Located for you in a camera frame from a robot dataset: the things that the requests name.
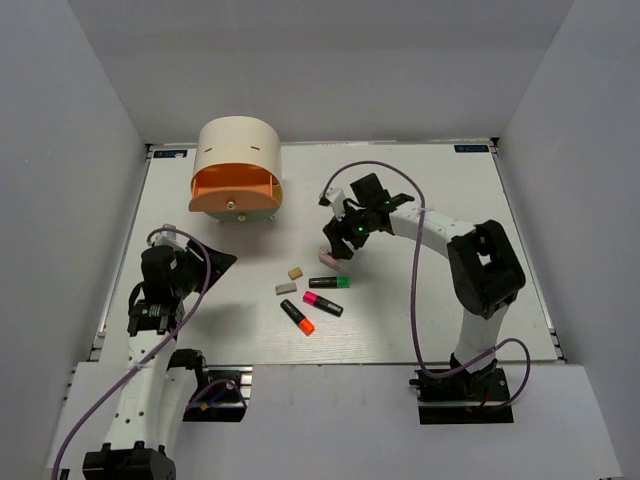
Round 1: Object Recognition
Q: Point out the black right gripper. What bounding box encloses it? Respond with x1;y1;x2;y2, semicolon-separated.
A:
325;199;375;260

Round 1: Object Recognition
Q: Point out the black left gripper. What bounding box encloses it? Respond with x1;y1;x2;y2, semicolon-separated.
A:
172;237;238;298

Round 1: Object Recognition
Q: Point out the tan small eraser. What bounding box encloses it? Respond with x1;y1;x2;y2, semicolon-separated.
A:
288;267;303;281

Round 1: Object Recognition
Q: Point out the grey white eraser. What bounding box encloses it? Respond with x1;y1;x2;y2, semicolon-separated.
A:
275;282;297;295

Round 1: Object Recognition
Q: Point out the orange top drawer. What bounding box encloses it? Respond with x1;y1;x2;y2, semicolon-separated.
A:
189;163;283;214

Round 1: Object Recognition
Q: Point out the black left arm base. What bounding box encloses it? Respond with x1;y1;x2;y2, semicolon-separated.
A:
183;366;253;423

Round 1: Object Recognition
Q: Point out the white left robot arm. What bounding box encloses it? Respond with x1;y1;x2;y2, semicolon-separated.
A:
82;239;237;479

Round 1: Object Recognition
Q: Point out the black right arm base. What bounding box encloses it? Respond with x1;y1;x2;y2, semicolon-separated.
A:
408;365;514;425

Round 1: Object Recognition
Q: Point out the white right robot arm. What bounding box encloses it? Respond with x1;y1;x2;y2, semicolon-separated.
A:
319;173;526;401

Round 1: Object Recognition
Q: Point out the green cap black highlighter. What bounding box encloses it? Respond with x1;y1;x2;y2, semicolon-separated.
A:
308;276;350;289

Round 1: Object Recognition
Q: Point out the pale green bottom drawer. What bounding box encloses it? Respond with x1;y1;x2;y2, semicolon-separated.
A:
208;201;279;224

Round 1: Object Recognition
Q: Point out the pink cap black highlighter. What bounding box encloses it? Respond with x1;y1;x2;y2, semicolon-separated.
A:
302;291;344;317

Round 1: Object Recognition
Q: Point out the orange cap black highlighter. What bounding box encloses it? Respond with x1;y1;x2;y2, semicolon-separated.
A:
280;300;315;336

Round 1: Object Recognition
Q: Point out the cream round drawer cabinet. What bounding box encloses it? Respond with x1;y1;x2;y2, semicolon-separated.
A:
194;115;285;227

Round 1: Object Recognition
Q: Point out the blue left corner sticker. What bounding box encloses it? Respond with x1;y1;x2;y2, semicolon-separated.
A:
153;149;188;159

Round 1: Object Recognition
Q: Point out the blue corner sticker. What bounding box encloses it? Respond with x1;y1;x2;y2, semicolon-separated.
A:
454;144;490;153
153;149;188;159

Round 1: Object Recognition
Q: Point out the blue right corner sticker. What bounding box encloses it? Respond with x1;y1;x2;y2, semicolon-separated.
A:
454;144;490;153

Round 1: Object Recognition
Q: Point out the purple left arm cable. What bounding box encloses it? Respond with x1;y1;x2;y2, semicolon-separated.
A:
52;227;247;480

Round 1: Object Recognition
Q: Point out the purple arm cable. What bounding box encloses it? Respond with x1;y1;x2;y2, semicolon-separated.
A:
323;160;531;414
52;227;247;480

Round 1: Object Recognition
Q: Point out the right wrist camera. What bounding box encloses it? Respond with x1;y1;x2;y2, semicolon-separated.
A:
319;187;346;221

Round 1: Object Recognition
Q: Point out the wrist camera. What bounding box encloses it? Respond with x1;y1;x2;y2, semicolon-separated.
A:
319;187;346;221
147;224;177;248

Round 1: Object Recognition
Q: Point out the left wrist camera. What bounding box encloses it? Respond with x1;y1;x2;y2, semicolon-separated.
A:
147;224;177;248

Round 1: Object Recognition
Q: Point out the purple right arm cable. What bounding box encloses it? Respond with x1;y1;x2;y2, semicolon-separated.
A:
323;160;531;414

